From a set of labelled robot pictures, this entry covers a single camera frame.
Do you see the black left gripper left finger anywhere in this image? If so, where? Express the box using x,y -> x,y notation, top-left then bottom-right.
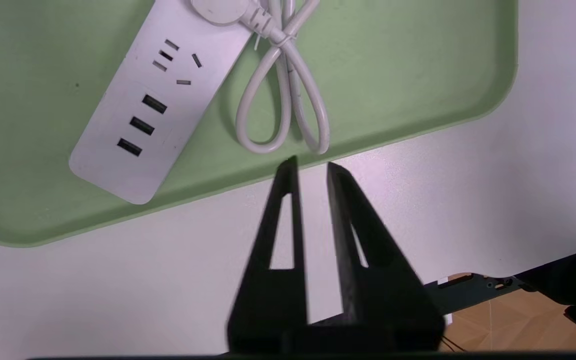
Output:
227,156 -> 310,352

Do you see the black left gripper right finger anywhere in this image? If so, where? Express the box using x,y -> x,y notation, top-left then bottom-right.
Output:
327,161 -> 445,352

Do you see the white power strip with cord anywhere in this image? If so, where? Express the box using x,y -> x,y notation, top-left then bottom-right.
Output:
68,0 -> 331,206

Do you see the black robot chassis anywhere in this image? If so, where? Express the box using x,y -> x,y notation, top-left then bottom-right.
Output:
423,244 -> 576,348

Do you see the green plastic tray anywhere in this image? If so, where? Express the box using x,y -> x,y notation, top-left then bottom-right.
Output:
0,0 -> 519,248

